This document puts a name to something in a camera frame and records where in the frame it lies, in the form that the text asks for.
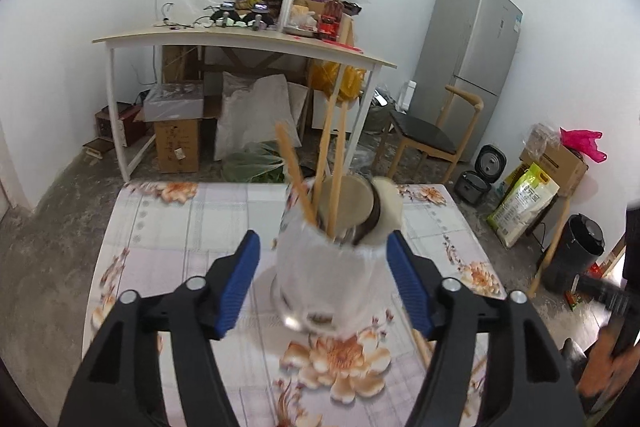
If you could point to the bag of green vegetables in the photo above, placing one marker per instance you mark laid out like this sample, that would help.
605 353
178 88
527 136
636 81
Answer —
255 164

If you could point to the dark bag of packets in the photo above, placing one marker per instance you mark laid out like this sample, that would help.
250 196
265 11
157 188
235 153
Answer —
380 107

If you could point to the white bottle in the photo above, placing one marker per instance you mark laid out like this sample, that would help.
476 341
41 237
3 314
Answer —
409 94

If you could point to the yellow plastic bag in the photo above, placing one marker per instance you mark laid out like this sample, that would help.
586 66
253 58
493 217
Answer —
345 82

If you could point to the white sack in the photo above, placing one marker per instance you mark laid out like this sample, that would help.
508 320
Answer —
255 117

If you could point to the red packet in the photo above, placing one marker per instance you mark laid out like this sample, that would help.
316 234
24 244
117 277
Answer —
575 299

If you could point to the black bin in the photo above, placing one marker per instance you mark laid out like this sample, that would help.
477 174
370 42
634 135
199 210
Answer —
575 252

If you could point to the wooden chair with dark seat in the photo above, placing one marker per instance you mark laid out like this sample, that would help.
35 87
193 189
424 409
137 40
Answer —
425 137

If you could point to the round beige spoon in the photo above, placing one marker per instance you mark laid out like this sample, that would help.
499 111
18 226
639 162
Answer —
390 207

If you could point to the grey wrapped box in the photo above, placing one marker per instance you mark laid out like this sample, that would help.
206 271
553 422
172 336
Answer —
172 102

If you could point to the white-legged desk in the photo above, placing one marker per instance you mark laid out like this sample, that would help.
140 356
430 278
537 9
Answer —
240 39

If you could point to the red oil bottles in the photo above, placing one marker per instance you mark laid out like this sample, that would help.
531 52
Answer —
330 19

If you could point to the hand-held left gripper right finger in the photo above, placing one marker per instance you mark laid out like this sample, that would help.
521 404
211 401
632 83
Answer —
407 287

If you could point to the dark red wooden box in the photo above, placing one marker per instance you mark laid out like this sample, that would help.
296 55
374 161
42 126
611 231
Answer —
122 124

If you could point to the yellow-green rice bag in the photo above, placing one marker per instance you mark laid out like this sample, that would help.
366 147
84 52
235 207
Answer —
525 207

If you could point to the grey refrigerator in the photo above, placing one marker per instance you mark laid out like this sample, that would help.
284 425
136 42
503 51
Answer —
475 57

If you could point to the tall brown cardboard box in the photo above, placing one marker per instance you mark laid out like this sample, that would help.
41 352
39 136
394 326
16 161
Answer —
180 62

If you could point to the black rice cooker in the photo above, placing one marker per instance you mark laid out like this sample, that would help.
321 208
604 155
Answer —
477 182

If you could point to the clear plastic bag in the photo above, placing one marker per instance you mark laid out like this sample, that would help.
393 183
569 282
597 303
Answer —
542 137

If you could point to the open cardboard box of snacks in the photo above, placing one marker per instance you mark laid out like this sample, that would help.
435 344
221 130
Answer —
320 14

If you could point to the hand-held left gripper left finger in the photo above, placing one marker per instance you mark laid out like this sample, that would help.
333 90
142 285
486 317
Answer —
240 282

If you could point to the steel utensil holder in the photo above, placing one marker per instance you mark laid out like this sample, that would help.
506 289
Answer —
300 312

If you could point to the white cabinet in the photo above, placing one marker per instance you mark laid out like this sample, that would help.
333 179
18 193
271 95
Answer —
330 117

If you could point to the pink plastic bag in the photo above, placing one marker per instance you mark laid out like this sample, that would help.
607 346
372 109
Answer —
582 142

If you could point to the person's right forearm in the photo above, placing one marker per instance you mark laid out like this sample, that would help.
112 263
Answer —
602 362

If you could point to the small cardboard box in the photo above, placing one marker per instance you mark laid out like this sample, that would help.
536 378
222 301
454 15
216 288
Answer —
175 147

